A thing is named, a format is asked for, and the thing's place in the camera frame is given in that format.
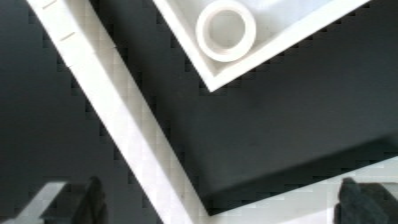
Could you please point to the white square tabletop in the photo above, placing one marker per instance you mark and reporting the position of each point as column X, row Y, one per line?
column 235, row 32

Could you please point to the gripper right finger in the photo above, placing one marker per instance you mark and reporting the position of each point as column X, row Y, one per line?
column 368, row 203

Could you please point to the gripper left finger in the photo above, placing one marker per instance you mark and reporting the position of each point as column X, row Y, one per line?
column 68, row 203

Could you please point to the white obstacle fence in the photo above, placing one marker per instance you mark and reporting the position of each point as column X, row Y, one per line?
column 302, row 206

